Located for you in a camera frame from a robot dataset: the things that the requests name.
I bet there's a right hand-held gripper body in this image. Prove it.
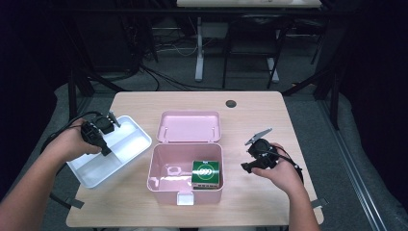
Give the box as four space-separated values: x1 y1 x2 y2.
244 128 278 169

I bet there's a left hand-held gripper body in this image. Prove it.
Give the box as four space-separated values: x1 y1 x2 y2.
80 111 121 147

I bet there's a white divided tray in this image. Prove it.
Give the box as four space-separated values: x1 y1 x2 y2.
66 115 153 190

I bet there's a green medicine box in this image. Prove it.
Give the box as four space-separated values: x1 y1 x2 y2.
191 160 221 191

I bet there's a pink storage box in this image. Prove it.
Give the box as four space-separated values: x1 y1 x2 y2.
146 110 225 206

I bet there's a person's left hand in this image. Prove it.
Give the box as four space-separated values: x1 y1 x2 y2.
44 118 103 163

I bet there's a person's right hand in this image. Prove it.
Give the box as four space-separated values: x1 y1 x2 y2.
251 142 305 196

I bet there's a black metal stand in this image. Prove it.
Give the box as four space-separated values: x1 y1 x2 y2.
282 9 355 131
64 15 131 128

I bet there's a grey metal table clip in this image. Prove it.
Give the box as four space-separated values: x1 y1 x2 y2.
64 197 86 210
311 197 329 210

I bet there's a white standing desk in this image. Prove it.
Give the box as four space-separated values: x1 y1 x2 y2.
176 0 322 83

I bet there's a black chair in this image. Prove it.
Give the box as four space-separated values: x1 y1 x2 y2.
221 13 293 90

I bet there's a right hand-held gripper cable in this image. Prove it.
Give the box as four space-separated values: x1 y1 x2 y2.
268 149 304 185

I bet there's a hand-held gripper cable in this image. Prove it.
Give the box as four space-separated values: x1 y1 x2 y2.
268 149 304 185
39 110 104 206

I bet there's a left hand-held gripper cable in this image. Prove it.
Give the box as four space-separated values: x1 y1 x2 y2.
39 110 104 206

